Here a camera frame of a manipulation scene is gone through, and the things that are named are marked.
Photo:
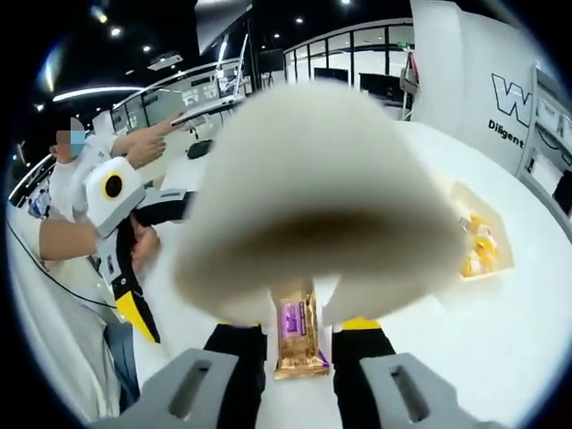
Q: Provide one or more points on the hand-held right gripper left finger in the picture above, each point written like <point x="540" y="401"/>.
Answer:
<point x="232" y="384"/>

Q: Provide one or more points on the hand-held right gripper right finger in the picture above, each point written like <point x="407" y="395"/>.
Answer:
<point x="362" y="389"/>

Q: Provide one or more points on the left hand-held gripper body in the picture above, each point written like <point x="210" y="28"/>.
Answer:
<point x="111" y="201"/>

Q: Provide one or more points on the gold purple-label food packet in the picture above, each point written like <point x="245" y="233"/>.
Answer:
<point x="299" y="339"/>

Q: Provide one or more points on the yellow food packet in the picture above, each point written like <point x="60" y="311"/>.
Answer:
<point x="485" y="242"/>
<point x="473" y="222"/>
<point x="474" y="266"/>

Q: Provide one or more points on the beige food container tray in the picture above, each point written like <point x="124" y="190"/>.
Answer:
<point x="491" y="210"/>

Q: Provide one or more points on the person's left hand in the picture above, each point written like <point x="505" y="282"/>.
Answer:
<point x="147" y="246"/>

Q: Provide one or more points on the person's blue-grey trousers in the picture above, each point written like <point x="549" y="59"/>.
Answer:
<point x="125" y="357"/>

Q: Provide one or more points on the black office chair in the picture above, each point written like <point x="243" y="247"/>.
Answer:
<point x="199" y="149"/>

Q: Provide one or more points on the ceiling air conditioner vent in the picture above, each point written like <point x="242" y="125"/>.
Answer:
<point x="165" y="61"/>

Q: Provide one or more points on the tilted display panel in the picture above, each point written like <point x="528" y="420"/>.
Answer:
<point x="232" y="67"/>

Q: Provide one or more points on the group of round ceiling spotlights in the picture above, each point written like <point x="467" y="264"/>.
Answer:
<point x="115" y="31"/>

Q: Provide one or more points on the black desktop monitor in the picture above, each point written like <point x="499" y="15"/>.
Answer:
<point x="330" y="76"/>
<point x="380" y="85"/>

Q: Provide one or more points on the black bag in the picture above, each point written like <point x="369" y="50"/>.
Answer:
<point x="563" y="193"/>

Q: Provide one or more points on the grey metal storage shelf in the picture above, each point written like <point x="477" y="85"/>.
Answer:
<point x="529" y="125"/>

